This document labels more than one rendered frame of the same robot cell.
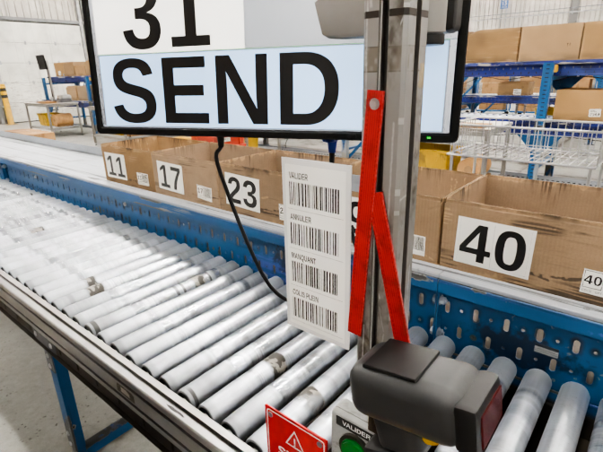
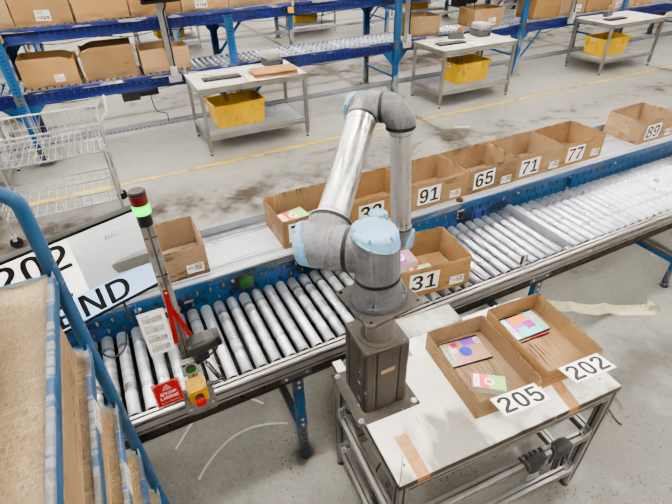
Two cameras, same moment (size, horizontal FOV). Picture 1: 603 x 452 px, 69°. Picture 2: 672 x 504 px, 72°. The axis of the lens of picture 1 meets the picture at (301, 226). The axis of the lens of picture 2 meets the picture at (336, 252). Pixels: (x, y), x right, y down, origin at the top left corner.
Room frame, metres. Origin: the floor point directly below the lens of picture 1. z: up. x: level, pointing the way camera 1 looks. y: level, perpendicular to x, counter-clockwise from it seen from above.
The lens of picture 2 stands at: (-0.61, 0.76, 2.28)
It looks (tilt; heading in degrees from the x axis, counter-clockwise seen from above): 36 degrees down; 294
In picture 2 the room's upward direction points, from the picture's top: 2 degrees counter-clockwise
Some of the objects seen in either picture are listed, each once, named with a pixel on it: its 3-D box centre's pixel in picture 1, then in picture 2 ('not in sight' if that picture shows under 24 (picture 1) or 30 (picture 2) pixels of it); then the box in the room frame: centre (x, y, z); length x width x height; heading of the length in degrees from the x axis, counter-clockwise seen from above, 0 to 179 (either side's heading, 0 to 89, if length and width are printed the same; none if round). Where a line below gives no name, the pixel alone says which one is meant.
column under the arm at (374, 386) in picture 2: not in sight; (375, 362); (-0.25, -0.37, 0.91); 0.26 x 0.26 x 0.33; 47
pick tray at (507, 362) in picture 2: not in sight; (479, 362); (-0.61, -0.62, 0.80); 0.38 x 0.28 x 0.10; 134
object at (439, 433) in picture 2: not in sight; (471, 375); (-0.59, -0.60, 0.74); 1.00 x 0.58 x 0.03; 47
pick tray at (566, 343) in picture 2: not in sight; (540, 336); (-0.82, -0.86, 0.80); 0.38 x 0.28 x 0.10; 136
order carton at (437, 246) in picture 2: not in sight; (421, 261); (-0.22, -1.15, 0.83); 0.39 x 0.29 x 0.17; 43
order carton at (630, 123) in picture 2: not in sight; (640, 123); (-1.32, -3.26, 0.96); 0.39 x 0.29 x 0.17; 50
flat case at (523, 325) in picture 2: not in sight; (522, 325); (-0.75, -0.93, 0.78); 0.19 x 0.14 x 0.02; 47
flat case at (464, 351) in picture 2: not in sight; (464, 351); (-0.54, -0.69, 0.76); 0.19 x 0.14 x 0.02; 41
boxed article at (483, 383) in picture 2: not in sight; (487, 384); (-0.66, -0.55, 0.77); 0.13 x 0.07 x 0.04; 13
